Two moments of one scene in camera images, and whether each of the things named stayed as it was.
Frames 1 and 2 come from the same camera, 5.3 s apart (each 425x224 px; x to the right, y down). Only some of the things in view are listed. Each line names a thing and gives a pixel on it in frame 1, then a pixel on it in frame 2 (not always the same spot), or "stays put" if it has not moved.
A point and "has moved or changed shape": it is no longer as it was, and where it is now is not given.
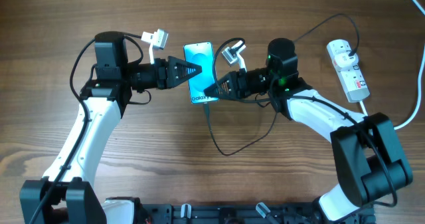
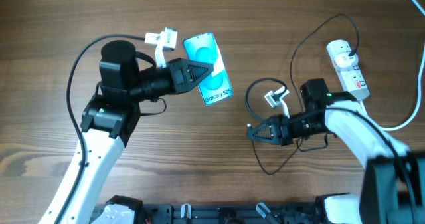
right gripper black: [239, 86] -> [285, 138]
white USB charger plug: [342, 60] stays put
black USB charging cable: [241, 151] -> [295, 91]
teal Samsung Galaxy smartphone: [201, 54] has moved or changed shape
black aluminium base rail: [239, 214] stays put
